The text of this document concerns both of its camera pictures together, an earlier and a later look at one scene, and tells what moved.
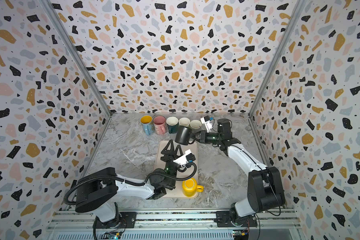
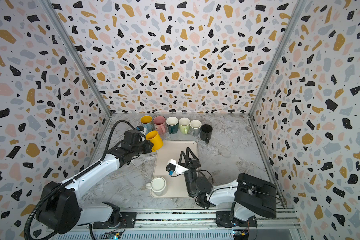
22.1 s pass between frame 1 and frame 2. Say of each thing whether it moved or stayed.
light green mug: stayed
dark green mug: stayed
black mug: moved
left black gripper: moved
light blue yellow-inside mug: stayed
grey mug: stayed
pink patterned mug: stayed
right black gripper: moved
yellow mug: moved
